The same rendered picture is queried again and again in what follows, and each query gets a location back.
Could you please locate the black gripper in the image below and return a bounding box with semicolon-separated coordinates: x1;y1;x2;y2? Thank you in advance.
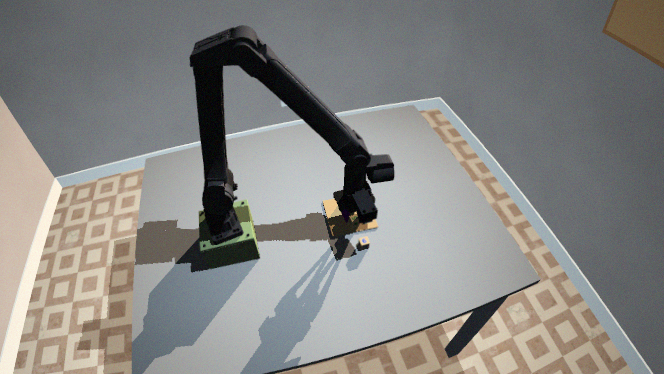
333;184;375;223

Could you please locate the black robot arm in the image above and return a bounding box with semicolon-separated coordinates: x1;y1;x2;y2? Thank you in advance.
190;25;395;245

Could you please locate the tan flat mat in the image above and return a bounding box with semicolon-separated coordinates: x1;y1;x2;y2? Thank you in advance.
323;199;378;237

